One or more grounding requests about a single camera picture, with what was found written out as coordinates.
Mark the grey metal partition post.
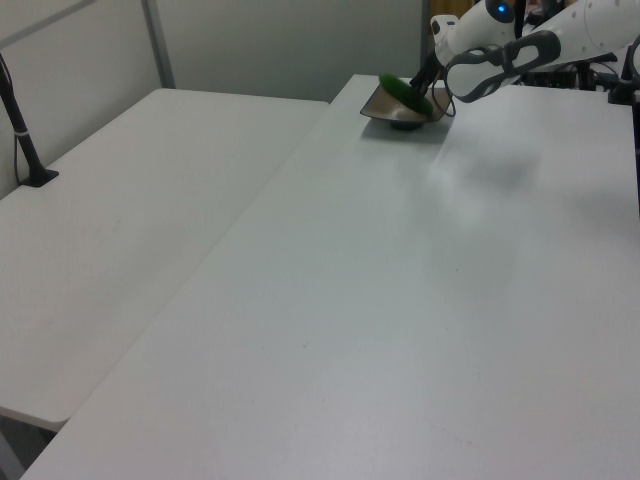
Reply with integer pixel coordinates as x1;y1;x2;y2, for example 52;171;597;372
140;0;177;90

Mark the green cucumber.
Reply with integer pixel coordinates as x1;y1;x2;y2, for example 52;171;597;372
377;73;433;117

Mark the black equipment box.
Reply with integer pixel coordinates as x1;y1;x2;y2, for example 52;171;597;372
514;62;621;92

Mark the black pole stand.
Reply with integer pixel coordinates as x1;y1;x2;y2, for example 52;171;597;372
0;52;60;189

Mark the square brown ceramic plate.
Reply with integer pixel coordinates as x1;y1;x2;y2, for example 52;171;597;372
359;82;451;133

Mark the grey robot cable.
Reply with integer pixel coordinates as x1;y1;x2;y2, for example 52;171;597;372
430;64;458;119

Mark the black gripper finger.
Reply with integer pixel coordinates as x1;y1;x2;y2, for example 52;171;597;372
408;58;437;90
420;68;443;100

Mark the slim grey partition post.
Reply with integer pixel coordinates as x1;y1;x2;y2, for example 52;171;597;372
418;0;431;79

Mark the black table clamp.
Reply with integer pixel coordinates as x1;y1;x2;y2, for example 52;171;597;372
606;42;640;106

